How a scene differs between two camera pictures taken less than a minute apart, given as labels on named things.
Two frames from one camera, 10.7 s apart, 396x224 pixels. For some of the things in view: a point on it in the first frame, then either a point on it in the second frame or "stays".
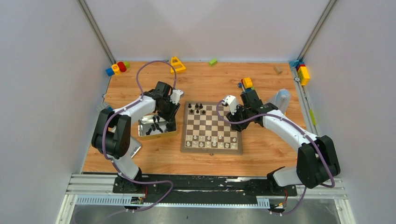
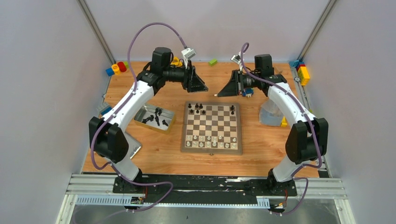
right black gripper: x=234 y=117 -> x=232 y=88
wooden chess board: x=203 y=130 stays
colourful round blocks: x=116 y=69 stays
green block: x=213 y=62 stays
